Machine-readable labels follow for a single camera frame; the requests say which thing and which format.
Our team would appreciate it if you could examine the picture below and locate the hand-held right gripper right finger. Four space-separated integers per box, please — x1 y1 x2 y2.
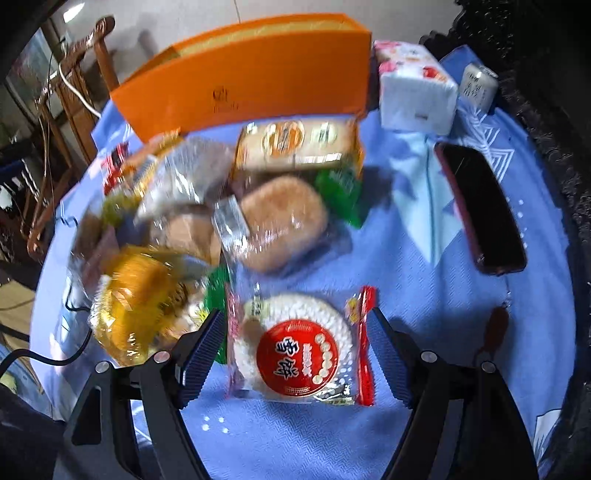
365 306 541 480

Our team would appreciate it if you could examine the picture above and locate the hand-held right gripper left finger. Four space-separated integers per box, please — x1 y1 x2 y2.
62 308 227 480

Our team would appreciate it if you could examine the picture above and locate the round red label cracker packet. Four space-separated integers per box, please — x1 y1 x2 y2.
225 282 377 408

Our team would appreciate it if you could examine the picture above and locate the yellow snack packet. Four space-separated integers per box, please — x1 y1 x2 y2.
90 247 213 367

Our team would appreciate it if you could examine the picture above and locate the large bun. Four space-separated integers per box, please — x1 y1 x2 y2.
213 178 352 273

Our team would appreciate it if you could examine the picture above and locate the orange cardboard box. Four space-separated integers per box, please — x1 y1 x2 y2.
110 13 373 144

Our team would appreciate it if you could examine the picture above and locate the green snack packet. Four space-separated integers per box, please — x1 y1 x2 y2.
203 268 232 319
316 168 363 229

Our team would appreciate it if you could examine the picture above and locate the blue printed tablecloth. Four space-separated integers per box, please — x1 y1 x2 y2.
30 46 578 480

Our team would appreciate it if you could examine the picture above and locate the brown key tag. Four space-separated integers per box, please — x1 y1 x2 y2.
478 307 509 356

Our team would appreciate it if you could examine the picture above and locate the small bun in clear wrapper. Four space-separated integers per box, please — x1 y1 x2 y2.
152 203 222 264

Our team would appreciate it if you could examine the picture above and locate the black smartphone with red case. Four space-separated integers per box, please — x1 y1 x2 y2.
434 142 528 277

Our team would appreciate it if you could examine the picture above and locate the grey clear snack packet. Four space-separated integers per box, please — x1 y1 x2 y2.
136 138 236 222

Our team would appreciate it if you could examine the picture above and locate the red snack packet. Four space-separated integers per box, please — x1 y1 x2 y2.
102 143 134 195

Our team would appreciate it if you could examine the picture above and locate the orange cracker packet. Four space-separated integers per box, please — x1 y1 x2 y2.
233 117 365 178

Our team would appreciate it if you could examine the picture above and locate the floral tissue pack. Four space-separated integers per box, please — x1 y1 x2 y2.
373 39 458 136

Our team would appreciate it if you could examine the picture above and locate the carved wooden chair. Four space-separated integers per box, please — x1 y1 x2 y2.
25 16 121 264

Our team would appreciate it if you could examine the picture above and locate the black cable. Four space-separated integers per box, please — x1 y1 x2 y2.
0 272 93 370

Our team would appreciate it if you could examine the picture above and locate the white cable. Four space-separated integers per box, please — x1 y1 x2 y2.
58 60 102 118

